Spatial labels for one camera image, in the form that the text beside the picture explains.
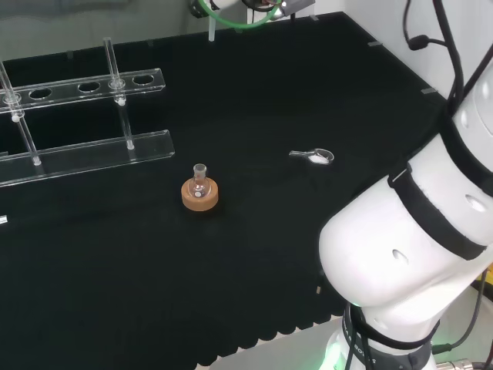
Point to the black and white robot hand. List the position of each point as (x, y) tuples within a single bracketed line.
[(198, 9)]

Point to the small glass round-bottom flask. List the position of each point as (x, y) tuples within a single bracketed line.
[(198, 186)]

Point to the clear acrylic funnel stand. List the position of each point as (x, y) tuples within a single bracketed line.
[(88, 154)]

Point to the glass weighing funnel with powder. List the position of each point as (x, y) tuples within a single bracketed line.
[(319, 156)]

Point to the black bench cloth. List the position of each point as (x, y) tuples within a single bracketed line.
[(239, 262)]

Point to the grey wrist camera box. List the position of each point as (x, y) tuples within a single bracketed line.
[(298, 7)]

